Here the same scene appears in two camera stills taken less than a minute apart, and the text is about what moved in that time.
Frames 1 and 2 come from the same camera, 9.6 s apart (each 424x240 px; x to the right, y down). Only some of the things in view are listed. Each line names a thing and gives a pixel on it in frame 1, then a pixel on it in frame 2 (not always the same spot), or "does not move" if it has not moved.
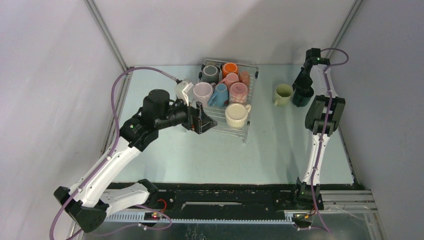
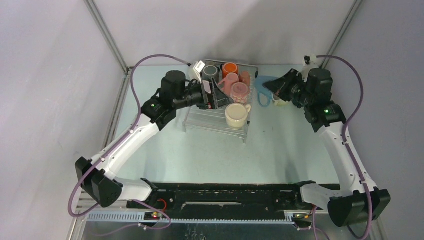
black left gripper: (197, 120) to (217, 98)
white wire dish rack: (233, 84) does not move
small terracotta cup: (244, 78) does not move
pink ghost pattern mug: (238, 92) does not move
